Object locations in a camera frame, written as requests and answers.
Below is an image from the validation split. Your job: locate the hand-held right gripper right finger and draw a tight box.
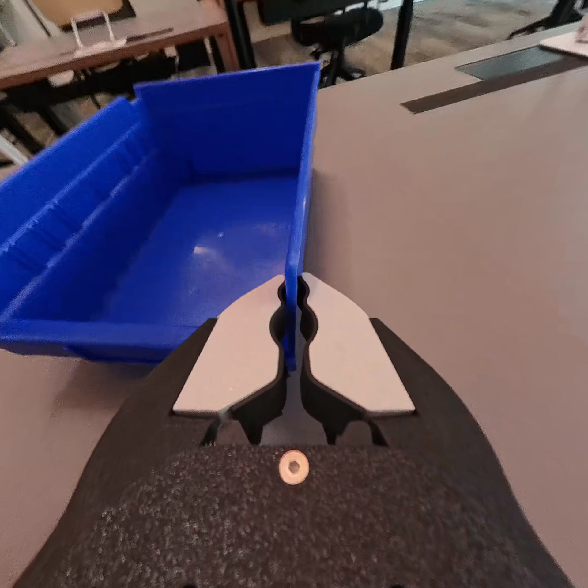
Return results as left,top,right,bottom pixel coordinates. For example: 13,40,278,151
298,272,416,445

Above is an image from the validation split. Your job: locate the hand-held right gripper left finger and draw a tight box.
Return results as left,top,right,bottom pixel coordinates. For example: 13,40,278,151
172,275,288,445

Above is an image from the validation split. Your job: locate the blue object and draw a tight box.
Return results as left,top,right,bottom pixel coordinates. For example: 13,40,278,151
0,62,321,372

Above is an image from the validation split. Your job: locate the beige board stand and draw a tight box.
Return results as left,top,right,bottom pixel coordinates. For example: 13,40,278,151
28,0,136,52

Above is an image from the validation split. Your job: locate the black office chair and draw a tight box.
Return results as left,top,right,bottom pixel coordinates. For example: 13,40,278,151
292,0,384,88
507,0,580,40

